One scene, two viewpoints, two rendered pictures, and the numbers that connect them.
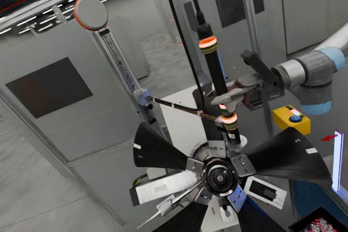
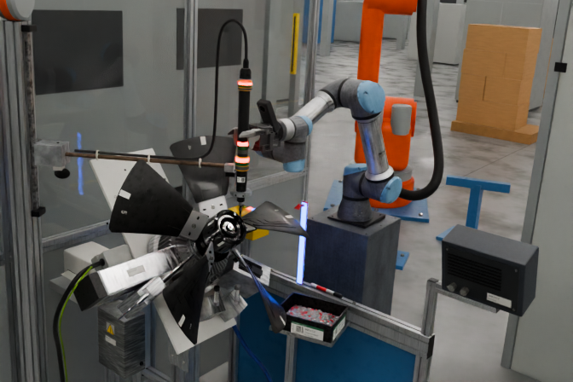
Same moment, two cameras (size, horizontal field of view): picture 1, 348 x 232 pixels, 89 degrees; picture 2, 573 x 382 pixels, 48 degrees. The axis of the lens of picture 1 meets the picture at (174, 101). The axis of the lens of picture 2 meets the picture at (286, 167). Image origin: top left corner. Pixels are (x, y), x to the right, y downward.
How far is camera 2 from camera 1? 1.64 m
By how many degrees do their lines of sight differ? 55
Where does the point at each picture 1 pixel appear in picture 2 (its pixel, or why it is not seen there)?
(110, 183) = not seen: outside the picture
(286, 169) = (276, 226)
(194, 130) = not seen: hidden behind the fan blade
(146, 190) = (116, 274)
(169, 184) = (147, 264)
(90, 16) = not seen: outside the picture
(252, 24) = (192, 91)
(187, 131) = not seen: hidden behind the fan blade
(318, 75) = (300, 134)
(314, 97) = (296, 153)
